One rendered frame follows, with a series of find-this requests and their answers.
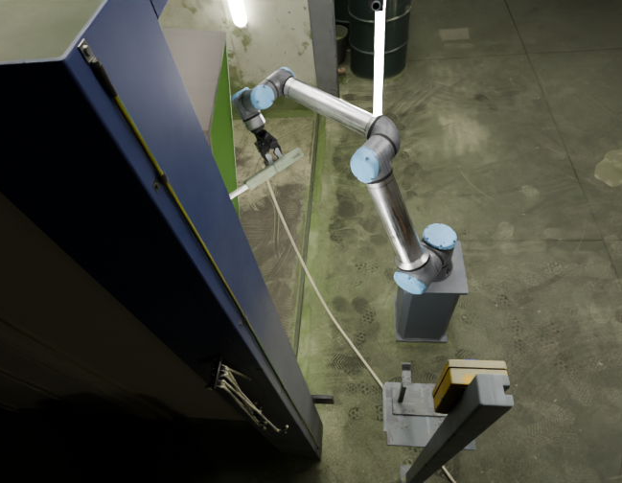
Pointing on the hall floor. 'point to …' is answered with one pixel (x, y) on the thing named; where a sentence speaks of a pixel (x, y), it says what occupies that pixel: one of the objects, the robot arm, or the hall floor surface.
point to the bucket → (341, 42)
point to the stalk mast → (463, 424)
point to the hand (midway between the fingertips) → (278, 166)
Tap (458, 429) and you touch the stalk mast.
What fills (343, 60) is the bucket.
